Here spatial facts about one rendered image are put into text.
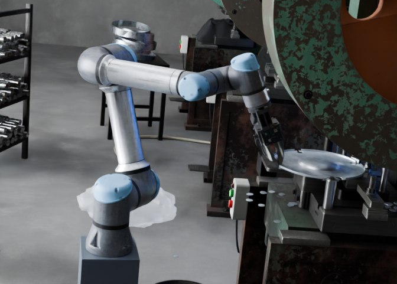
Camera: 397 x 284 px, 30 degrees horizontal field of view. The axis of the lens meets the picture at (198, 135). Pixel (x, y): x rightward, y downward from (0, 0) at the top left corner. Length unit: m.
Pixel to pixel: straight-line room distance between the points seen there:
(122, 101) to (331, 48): 0.84
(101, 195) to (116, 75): 0.38
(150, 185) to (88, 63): 0.46
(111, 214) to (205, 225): 1.56
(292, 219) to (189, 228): 1.58
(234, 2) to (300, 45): 1.79
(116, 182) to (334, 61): 0.86
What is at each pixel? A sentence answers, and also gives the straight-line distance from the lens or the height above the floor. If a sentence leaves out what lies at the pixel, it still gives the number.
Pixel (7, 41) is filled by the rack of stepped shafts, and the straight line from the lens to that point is 4.30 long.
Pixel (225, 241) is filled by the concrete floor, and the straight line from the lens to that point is 3.68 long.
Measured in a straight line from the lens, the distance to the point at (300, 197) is 2.34.
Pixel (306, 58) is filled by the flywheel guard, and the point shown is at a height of 1.19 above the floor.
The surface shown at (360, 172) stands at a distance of 2.35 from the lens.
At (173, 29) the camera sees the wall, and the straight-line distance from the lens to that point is 8.88.
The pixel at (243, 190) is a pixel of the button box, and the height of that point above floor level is 0.61.
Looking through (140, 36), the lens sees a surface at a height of 0.73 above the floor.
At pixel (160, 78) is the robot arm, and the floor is 1.04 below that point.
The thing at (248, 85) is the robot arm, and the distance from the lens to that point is 2.16.
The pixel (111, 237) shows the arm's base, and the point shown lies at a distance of 2.34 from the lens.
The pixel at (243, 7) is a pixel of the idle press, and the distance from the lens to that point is 3.56.
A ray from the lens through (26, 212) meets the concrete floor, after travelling 3.87.
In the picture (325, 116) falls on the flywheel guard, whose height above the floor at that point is 1.05.
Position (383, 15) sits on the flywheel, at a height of 1.30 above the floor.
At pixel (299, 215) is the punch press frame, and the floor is 0.65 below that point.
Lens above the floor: 1.46
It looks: 15 degrees down
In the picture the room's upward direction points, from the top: 6 degrees clockwise
